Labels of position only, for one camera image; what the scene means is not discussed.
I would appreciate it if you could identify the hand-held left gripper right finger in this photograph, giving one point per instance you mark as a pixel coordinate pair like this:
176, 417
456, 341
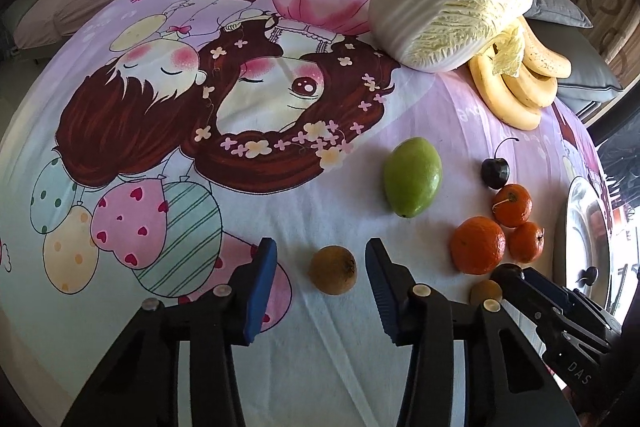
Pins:
381, 292

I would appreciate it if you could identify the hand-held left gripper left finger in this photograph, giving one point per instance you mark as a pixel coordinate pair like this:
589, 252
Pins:
260, 292

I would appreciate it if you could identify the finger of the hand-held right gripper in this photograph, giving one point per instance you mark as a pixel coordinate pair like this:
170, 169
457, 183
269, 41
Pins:
530, 307
552, 289

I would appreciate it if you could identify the small brown kiwi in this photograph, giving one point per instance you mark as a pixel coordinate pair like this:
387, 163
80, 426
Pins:
485, 291

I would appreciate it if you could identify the large brown kiwi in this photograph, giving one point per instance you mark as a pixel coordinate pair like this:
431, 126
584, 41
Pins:
332, 269

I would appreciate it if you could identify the silver metal plate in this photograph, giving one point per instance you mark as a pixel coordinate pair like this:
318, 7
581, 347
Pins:
585, 232

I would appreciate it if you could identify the green mango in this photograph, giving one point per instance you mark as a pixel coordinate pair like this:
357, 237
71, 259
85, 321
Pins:
412, 177

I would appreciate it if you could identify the dark cherry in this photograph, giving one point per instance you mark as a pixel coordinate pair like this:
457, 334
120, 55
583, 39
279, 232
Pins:
591, 276
495, 171

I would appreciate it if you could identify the small tangerine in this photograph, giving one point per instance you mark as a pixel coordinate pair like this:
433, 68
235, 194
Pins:
512, 206
526, 242

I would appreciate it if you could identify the large orange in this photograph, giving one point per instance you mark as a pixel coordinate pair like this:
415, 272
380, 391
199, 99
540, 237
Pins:
477, 244

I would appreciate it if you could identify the printed blanket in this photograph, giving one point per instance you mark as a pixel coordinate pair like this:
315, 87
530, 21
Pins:
300, 207

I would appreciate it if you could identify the grey sofa cushion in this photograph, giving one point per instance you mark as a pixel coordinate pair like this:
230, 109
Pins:
585, 72

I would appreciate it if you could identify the spotted yellow banana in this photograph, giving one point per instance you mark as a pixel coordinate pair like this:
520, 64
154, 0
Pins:
547, 62

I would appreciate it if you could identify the grey pillow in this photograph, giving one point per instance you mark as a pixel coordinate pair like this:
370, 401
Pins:
555, 4

